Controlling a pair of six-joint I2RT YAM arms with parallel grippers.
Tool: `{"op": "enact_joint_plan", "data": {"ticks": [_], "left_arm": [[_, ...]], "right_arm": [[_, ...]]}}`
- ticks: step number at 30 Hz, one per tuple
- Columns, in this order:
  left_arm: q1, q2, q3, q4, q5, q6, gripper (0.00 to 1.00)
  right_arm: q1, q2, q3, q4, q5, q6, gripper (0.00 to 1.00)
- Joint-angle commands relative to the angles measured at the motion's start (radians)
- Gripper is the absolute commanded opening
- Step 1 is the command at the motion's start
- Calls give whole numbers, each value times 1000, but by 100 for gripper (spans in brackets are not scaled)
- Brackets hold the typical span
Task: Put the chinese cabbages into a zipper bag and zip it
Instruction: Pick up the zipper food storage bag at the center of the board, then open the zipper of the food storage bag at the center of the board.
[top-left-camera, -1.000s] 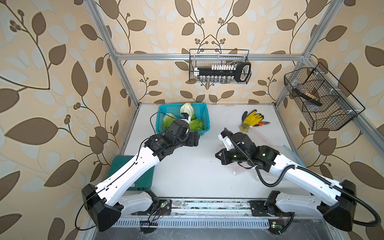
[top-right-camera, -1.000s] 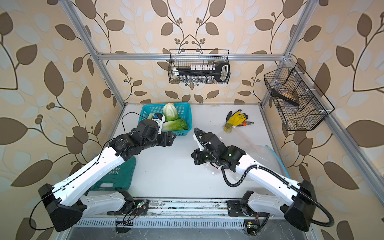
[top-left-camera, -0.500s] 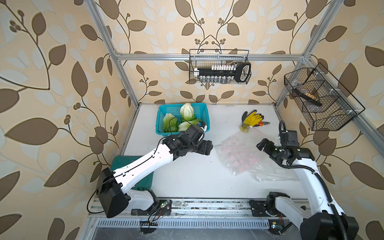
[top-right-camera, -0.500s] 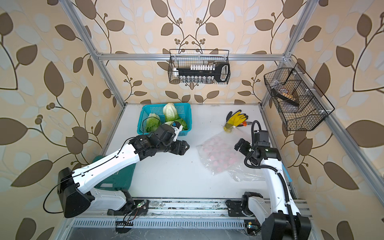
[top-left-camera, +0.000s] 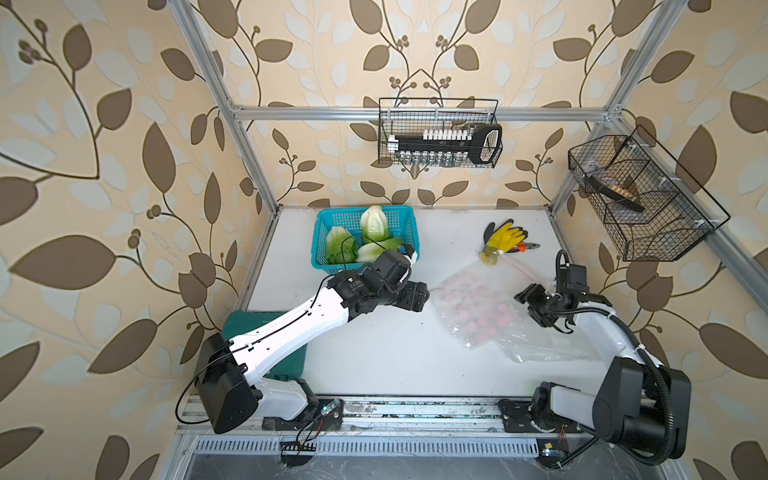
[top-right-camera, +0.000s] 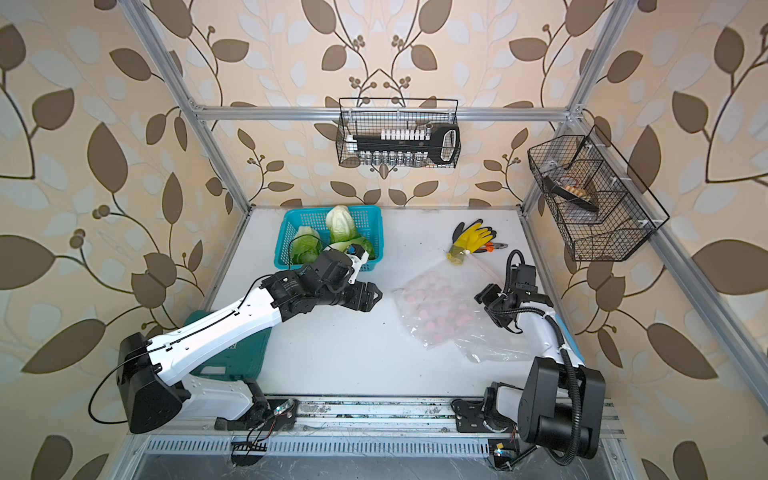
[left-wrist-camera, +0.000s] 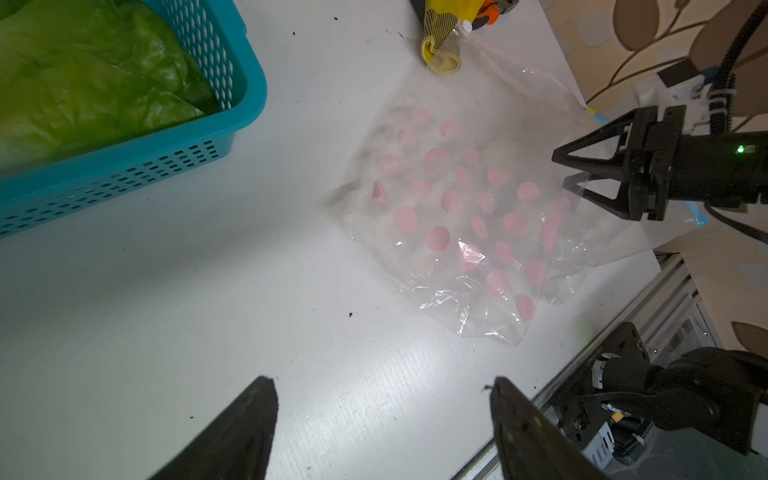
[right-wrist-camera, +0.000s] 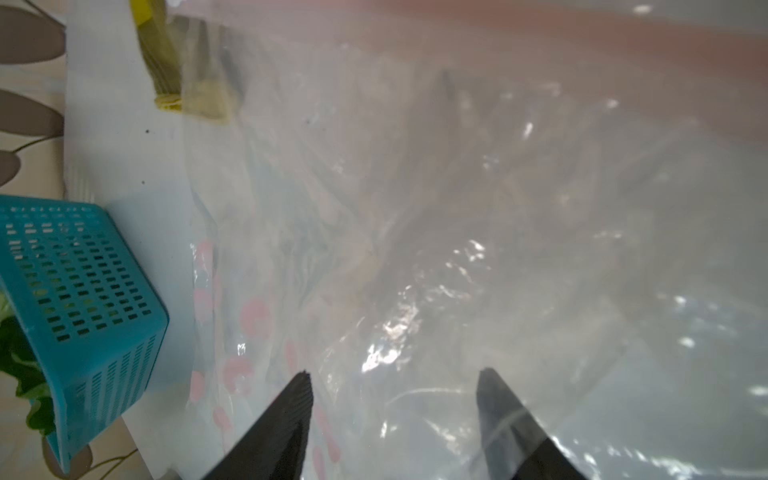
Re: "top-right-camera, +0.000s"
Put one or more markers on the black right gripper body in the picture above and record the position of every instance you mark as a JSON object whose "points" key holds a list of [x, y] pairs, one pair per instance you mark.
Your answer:
{"points": [[495, 300]]}

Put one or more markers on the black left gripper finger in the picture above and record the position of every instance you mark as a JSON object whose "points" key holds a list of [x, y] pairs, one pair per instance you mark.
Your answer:
{"points": [[368, 303], [370, 289]]}

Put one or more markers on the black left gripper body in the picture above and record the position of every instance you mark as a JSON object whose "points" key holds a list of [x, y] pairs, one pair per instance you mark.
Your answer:
{"points": [[346, 294]]}

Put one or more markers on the leafy green chinese cabbage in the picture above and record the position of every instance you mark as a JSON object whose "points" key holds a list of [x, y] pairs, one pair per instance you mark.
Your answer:
{"points": [[344, 246]]}

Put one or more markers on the clear pink-dotted zipper bag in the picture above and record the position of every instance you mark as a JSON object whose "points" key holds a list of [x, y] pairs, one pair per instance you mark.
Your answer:
{"points": [[438, 305]]}

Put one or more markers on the pale chinese cabbage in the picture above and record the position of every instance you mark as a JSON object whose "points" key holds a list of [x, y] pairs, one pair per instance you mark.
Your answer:
{"points": [[340, 225]]}

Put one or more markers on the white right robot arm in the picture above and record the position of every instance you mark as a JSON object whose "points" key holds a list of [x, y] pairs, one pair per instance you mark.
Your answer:
{"points": [[560, 407]]}

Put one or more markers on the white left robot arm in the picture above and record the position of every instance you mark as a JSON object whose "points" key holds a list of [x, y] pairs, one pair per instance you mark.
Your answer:
{"points": [[154, 376]]}

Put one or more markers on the clear plastic bag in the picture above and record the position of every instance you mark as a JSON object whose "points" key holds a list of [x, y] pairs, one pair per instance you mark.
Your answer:
{"points": [[482, 341]]}

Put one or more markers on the teal plastic basket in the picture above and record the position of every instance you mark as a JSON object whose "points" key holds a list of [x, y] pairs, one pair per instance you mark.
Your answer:
{"points": [[367, 219]]}

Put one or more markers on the yellow black work glove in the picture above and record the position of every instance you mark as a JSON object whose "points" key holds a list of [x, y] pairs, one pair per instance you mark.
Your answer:
{"points": [[469, 238]]}

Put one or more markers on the green plastic tool case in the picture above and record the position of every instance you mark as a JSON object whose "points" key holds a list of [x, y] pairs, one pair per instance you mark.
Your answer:
{"points": [[241, 361]]}

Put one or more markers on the black brush in basket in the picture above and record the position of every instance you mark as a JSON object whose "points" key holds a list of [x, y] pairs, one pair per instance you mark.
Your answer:
{"points": [[571, 194]]}

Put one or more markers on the black socket bit holder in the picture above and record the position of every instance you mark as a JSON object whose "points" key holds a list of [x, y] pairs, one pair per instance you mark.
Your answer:
{"points": [[436, 144]]}

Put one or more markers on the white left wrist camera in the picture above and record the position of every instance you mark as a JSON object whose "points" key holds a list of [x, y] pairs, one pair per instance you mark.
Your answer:
{"points": [[358, 257]]}

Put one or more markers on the red handled pliers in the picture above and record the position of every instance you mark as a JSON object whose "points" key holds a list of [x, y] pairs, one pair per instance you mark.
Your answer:
{"points": [[491, 246]]}

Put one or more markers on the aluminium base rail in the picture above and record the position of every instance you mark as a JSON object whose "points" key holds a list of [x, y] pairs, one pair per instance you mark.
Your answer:
{"points": [[343, 426]]}

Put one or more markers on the black wire basket right wall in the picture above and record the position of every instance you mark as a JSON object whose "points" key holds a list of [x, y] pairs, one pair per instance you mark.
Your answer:
{"points": [[629, 213]]}

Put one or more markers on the black wire basket wall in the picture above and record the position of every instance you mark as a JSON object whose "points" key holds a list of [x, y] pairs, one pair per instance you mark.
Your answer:
{"points": [[629, 213], [364, 112]]}

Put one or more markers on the black wire basket back wall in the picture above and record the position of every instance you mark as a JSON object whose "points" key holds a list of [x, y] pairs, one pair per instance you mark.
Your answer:
{"points": [[364, 112]]}

